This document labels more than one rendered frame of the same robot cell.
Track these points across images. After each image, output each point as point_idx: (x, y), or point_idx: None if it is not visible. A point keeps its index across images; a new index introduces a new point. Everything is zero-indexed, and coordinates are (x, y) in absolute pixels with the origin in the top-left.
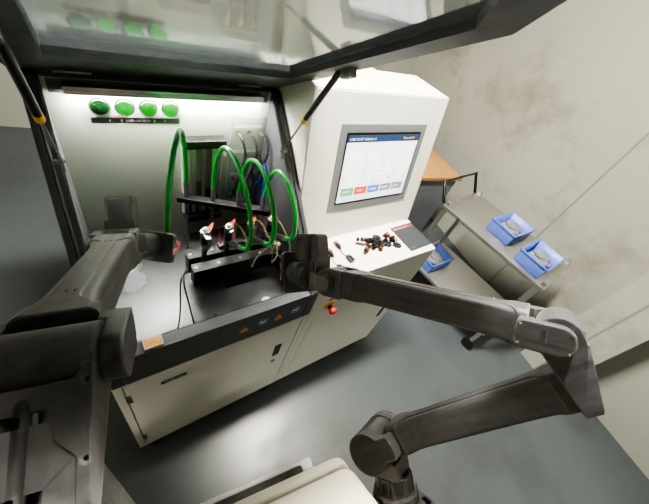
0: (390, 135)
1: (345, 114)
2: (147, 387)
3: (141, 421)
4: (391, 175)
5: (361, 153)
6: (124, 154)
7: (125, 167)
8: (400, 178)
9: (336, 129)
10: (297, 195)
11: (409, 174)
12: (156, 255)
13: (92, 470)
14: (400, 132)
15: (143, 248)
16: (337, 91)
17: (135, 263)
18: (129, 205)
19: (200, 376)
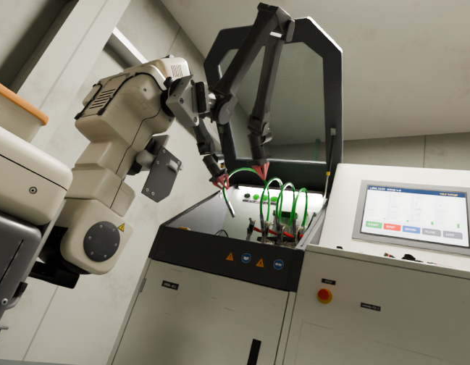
0: (418, 190)
1: (363, 175)
2: (156, 278)
3: (120, 348)
4: (437, 223)
5: (385, 198)
6: (247, 218)
7: (245, 224)
8: (456, 229)
9: (356, 182)
10: (321, 214)
11: None
12: (215, 171)
13: (173, 56)
14: (431, 189)
15: (210, 143)
16: (355, 164)
17: (204, 135)
18: (219, 152)
19: (180, 311)
